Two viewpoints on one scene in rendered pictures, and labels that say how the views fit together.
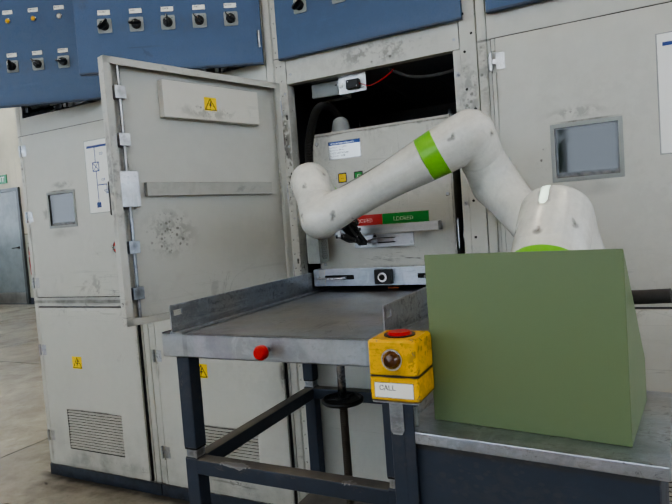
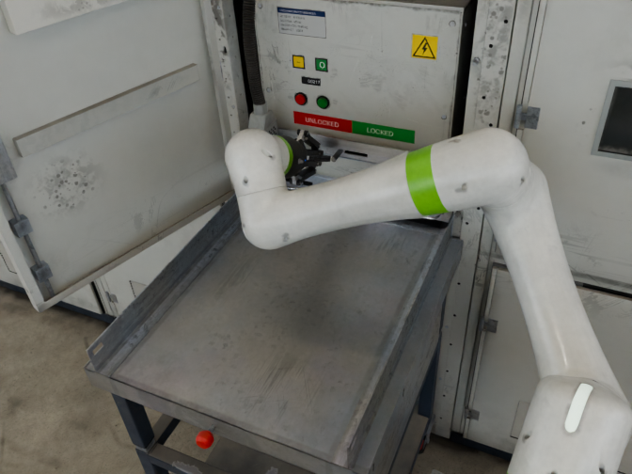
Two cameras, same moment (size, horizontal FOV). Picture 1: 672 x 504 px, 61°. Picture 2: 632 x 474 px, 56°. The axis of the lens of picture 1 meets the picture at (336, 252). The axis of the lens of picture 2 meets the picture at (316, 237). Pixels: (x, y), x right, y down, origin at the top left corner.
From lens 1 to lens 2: 0.91 m
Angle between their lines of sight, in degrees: 36
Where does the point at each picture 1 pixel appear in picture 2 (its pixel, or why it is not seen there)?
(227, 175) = (132, 77)
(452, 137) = (463, 187)
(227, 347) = (165, 406)
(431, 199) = (420, 118)
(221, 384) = (162, 257)
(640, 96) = not seen: outside the picture
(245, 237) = (169, 148)
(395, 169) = (375, 205)
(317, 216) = (265, 237)
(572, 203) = (608, 440)
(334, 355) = (290, 457)
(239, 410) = not seen: hidden behind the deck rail
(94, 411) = not seen: hidden behind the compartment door
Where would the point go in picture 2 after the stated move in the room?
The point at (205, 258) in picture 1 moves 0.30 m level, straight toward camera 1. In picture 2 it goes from (120, 195) to (122, 274)
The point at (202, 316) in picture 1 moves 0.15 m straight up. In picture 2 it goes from (129, 326) to (110, 275)
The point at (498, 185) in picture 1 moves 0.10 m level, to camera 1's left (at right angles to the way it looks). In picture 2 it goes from (515, 228) to (458, 231)
